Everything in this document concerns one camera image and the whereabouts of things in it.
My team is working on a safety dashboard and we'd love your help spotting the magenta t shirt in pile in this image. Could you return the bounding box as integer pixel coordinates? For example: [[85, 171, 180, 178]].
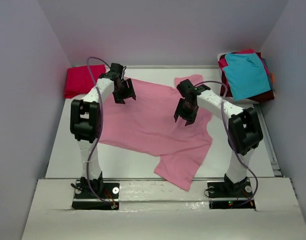
[[217, 49, 255, 71]]

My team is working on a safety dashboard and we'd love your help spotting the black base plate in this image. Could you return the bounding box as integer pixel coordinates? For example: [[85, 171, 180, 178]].
[[203, 180, 256, 210], [71, 180, 120, 211]]

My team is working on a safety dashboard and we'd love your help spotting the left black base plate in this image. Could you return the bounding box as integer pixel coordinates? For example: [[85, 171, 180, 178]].
[[71, 180, 120, 211]]

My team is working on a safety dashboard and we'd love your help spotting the dark maroon t shirt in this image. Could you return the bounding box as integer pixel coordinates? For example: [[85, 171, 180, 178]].
[[220, 52, 274, 104]]

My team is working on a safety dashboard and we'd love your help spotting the teal t shirt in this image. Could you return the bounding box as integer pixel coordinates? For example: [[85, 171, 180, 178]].
[[223, 53, 271, 101]]

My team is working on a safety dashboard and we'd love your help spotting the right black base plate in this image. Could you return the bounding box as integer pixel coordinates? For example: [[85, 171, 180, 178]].
[[203, 180, 256, 210]]

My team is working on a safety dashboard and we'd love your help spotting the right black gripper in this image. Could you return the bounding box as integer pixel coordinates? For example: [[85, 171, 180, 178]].
[[174, 97, 199, 126]]

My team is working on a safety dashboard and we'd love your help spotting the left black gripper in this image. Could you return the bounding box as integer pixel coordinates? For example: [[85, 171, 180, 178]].
[[112, 78, 136, 105]]

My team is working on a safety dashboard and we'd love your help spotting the pink t shirt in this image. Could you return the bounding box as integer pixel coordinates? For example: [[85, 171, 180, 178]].
[[100, 79, 212, 191]]

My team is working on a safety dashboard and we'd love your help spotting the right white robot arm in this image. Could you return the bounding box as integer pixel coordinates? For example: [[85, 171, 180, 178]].
[[174, 79, 263, 196]]

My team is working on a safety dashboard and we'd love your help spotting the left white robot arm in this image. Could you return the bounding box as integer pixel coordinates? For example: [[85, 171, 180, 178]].
[[70, 63, 136, 201]]

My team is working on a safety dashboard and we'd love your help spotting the folded red t shirt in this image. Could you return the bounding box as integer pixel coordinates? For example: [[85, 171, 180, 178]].
[[64, 65, 95, 99]]

